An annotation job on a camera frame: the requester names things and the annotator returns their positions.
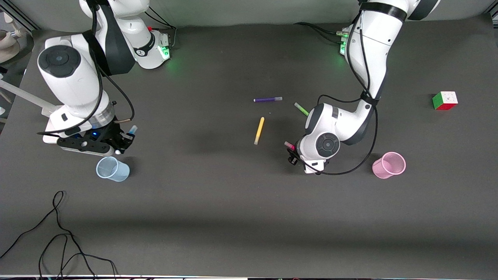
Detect translucent blue cup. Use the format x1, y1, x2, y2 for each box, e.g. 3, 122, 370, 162
96, 156, 130, 182

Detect yellow marker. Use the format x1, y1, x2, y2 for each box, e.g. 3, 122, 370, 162
254, 117, 265, 146

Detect white slanted bar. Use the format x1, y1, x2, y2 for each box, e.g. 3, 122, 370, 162
0, 80, 57, 112

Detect translucent pink cup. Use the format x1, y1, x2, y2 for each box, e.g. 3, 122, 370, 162
372, 152, 407, 180

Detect beige object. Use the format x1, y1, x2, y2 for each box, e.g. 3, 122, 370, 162
0, 12, 21, 65

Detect rubik's cube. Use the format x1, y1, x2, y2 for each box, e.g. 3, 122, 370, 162
432, 91, 459, 111

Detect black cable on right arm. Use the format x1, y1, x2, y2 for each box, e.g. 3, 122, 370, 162
37, 0, 135, 137

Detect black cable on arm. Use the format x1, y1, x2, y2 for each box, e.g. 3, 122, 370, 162
37, 0, 135, 137
316, 12, 380, 176

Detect loose black cable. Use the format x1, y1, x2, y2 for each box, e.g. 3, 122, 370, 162
0, 190, 117, 279

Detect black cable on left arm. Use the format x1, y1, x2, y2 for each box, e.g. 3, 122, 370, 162
316, 12, 380, 176

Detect black cables at right arm base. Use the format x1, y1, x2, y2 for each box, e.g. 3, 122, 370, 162
145, 7, 178, 49

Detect black cables at arm base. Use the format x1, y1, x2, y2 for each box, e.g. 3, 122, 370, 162
145, 7, 178, 49
293, 21, 351, 44

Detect black cables at left arm base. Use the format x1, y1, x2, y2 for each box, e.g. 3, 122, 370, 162
293, 21, 351, 44

